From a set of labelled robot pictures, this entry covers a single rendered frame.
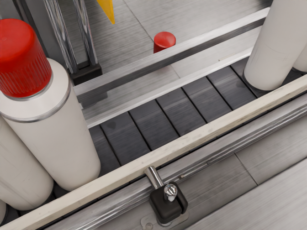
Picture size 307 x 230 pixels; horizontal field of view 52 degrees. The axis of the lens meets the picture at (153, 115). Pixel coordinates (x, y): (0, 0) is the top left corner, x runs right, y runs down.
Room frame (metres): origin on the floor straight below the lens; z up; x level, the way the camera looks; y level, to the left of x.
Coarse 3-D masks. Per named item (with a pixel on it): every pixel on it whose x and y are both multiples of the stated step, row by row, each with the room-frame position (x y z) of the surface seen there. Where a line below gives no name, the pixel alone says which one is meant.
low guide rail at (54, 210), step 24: (264, 96) 0.20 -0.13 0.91; (288, 96) 0.21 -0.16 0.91; (216, 120) 0.17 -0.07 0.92; (240, 120) 0.17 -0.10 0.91; (168, 144) 0.14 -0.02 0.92; (192, 144) 0.14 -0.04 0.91; (120, 168) 0.11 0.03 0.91; (144, 168) 0.11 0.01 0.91; (72, 192) 0.08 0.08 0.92; (96, 192) 0.08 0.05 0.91; (24, 216) 0.06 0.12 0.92; (48, 216) 0.06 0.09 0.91
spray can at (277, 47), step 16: (288, 0) 0.24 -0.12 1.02; (304, 0) 0.23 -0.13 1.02; (272, 16) 0.25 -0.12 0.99; (288, 16) 0.23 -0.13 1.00; (304, 16) 0.23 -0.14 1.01; (272, 32) 0.24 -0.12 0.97; (288, 32) 0.23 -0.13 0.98; (304, 32) 0.23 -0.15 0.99; (256, 48) 0.25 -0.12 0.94; (272, 48) 0.23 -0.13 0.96; (288, 48) 0.23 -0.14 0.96; (256, 64) 0.24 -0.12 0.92; (272, 64) 0.23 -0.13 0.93; (288, 64) 0.23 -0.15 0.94; (256, 80) 0.23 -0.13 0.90; (272, 80) 0.23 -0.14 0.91
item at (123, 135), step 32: (160, 96) 0.22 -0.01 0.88; (192, 96) 0.22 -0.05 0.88; (224, 96) 0.22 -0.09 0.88; (256, 96) 0.22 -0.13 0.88; (96, 128) 0.17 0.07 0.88; (128, 128) 0.17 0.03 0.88; (160, 128) 0.17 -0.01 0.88; (192, 128) 0.17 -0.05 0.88; (128, 160) 0.13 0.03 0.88; (64, 192) 0.09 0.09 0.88
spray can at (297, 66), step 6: (306, 48) 0.27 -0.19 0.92; (300, 54) 0.27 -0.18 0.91; (306, 54) 0.26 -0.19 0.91; (300, 60) 0.27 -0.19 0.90; (306, 60) 0.26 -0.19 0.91; (294, 66) 0.27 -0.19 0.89; (300, 66) 0.26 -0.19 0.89; (306, 66) 0.26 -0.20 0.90; (300, 72) 0.26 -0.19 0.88; (306, 72) 0.26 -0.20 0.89
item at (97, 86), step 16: (256, 16) 0.28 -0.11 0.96; (208, 32) 0.25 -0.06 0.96; (224, 32) 0.25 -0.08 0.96; (240, 32) 0.26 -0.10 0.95; (176, 48) 0.23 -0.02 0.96; (192, 48) 0.23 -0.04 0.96; (128, 64) 0.20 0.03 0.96; (144, 64) 0.20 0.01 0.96; (160, 64) 0.21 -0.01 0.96; (96, 80) 0.18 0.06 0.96; (112, 80) 0.18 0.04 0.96; (128, 80) 0.19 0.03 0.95; (80, 96) 0.16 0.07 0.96
